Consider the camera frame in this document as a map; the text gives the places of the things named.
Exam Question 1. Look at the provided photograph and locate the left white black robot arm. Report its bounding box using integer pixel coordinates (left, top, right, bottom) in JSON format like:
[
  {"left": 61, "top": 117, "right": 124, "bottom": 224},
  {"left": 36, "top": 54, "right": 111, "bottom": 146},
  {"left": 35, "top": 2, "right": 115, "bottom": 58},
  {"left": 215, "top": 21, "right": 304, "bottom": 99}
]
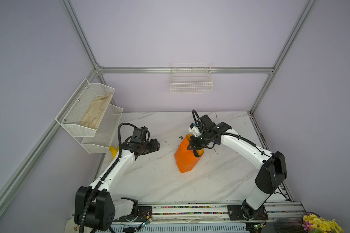
[{"left": 74, "top": 124, "right": 160, "bottom": 233}]

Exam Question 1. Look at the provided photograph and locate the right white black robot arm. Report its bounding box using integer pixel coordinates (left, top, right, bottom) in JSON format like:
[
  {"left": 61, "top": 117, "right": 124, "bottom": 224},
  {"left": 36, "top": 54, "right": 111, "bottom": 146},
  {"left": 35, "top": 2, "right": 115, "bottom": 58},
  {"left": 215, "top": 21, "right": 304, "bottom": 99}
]
[{"left": 187, "top": 110, "right": 287, "bottom": 220}]

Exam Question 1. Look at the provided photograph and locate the yellow banana left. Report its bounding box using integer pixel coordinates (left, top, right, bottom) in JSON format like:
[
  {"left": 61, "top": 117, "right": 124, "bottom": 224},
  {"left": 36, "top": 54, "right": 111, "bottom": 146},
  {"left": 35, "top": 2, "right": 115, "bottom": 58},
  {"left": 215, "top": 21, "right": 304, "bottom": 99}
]
[{"left": 109, "top": 146, "right": 118, "bottom": 159}]

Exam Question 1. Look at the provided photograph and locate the beige cloth in basket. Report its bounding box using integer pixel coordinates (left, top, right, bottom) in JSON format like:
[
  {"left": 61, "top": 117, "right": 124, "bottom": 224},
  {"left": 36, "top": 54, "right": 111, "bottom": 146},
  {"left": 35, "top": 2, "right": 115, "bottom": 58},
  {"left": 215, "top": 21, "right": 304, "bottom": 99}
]
[{"left": 79, "top": 94, "right": 113, "bottom": 130}]

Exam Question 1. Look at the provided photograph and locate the beige cloth bag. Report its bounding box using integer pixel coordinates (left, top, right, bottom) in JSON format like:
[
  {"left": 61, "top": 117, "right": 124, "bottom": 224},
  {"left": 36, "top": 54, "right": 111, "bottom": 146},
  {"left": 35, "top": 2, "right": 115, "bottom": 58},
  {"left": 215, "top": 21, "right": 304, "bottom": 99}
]
[{"left": 64, "top": 218, "right": 79, "bottom": 233}]

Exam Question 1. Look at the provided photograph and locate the yellow flower bouquet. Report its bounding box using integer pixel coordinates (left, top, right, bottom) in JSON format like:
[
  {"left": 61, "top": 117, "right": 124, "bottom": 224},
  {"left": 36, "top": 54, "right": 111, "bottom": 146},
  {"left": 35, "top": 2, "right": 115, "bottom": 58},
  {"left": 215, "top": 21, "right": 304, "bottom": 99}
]
[{"left": 302, "top": 214, "right": 345, "bottom": 233}]

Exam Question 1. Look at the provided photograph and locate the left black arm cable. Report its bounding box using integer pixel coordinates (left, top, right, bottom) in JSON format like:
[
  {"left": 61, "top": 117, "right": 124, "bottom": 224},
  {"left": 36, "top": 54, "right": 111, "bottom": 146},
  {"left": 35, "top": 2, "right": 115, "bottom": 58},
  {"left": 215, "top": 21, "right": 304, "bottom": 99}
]
[{"left": 78, "top": 122, "right": 151, "bottom": 233}]

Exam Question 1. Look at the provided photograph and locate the lower white wire shelf basket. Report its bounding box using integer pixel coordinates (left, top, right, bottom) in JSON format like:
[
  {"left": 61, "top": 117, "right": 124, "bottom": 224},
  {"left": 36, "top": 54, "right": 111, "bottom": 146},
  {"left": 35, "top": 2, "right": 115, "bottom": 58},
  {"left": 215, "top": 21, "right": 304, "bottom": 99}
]
[{"left": 80, "top": 104, "right": 123, "bottom": 154}]

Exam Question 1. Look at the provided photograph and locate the white wire shelf basket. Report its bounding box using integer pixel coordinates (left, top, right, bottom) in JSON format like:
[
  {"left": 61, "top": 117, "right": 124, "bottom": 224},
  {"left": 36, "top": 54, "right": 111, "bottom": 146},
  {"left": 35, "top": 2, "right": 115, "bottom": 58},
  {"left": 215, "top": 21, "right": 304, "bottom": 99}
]
[
  {"left": 80, "top": 104, "right": 123, "bottom": 154},
  {"left": 55, "top": 80, "right": 115, "bottom": 137}
]

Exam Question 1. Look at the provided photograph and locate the white wire basket on wall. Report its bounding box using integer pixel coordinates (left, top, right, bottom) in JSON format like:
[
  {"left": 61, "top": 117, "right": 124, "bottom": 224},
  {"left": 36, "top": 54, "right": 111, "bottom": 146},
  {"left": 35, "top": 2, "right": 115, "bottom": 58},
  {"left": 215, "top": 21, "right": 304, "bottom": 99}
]
[{"left": 170, "top": 63, "right": 214, "bottom": 94}]

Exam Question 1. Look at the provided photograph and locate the upper white wire shelf basket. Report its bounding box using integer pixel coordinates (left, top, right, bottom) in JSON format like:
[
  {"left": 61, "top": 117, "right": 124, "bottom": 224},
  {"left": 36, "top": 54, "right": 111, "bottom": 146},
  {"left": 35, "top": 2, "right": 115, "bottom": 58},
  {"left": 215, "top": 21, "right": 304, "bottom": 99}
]
[{"left": 55, "top": 80, "right": 115, "bottom": 137}]

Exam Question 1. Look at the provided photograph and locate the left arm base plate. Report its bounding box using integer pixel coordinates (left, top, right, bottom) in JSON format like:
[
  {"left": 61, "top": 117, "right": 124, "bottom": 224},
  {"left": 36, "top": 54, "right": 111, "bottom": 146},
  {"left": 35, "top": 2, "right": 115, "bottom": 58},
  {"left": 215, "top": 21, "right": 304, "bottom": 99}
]
[{"left": 113, "top": 206, "right": 153, "bottom": 222}]

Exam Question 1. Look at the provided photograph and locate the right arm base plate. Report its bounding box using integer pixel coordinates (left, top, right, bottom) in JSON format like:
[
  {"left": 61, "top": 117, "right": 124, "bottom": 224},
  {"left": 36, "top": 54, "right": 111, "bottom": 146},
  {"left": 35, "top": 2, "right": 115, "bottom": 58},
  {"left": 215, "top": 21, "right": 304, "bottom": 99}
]
[{"left": 227, "top": 204, "right": 268, "bottom": 221}]

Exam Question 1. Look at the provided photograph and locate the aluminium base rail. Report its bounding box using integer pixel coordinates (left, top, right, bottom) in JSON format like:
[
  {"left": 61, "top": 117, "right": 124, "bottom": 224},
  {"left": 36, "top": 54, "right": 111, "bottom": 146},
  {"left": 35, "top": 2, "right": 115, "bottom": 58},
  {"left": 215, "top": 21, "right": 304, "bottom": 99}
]
[{"left": 72, "top": 201, "right": 306, "bottom": 233}]

